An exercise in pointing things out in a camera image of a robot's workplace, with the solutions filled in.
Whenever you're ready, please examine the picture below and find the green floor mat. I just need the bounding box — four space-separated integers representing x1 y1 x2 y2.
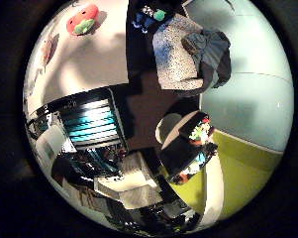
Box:
161 130 285 221

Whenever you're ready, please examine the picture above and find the red tomato plush toy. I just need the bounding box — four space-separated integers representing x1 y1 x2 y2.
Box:
65 3 100 37

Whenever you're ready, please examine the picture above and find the teal floor mat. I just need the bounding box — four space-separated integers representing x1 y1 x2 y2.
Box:
184 0 295 153

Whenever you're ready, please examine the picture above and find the speckled grey chair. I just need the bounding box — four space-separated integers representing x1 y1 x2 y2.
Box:
151 13 219 92

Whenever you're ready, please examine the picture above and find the blue grey jacket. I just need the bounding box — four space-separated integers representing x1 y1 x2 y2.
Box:
181 29 232 89

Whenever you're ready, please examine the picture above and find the blue green plush toy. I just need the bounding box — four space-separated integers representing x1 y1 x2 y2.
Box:
132 4 168 34

